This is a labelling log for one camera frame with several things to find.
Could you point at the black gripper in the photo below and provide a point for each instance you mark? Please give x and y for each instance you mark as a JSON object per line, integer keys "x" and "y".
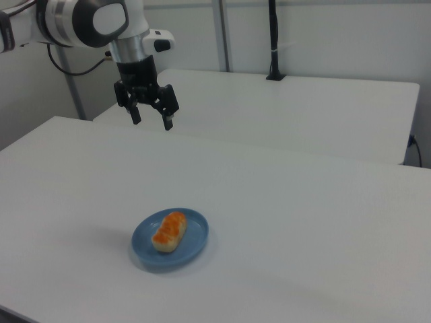
{"x": 138, "y": 74}

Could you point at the orange topped bread loaf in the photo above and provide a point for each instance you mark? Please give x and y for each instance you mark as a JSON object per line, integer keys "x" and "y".
{"x": 170, "y": 232}

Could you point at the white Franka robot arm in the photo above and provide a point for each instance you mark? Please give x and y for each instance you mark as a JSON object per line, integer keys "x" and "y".
{"x": 33, "y": 30}

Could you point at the blue round plate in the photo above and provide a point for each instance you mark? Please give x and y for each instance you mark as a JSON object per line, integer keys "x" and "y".
{"x": 197, "y": 242}

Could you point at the grey corner partition post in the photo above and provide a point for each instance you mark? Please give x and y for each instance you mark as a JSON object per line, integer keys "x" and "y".
{"x": 72, "y": 91}

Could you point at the black camera stand pole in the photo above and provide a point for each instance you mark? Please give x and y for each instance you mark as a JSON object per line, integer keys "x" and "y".
{"x": 274, "y": 33}

